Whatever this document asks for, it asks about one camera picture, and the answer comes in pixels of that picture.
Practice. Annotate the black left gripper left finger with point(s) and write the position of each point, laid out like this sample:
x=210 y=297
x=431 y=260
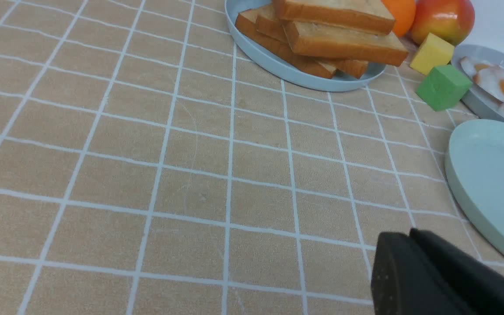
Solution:
x=404 y=281

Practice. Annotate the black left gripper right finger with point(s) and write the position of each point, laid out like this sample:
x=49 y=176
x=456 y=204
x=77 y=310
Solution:
x=479 y=286

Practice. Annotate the toast slice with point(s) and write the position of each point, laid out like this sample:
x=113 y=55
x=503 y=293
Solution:
x=268 y=24
x=369 y=16
x=246 y=24
x=320 y=40

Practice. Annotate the mint green serving plate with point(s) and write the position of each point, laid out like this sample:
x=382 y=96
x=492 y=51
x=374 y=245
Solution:
x=474 y=167

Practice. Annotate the grey egg plate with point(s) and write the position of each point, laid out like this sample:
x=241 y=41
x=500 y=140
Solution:
x=480 y=102

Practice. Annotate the green foam cube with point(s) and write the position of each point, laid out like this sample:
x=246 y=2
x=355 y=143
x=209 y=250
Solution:
x=444 y=87

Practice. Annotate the yellow foam cube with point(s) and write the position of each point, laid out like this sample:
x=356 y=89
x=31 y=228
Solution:
x=433 y=52

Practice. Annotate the blue bread plate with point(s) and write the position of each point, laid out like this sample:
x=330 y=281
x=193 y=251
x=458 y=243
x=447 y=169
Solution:
x=270 y=62

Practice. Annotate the red yellow apple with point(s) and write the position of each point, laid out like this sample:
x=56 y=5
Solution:
x=451 y=20

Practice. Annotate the orange fruit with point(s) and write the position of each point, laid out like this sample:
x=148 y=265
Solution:
x=404 y=12

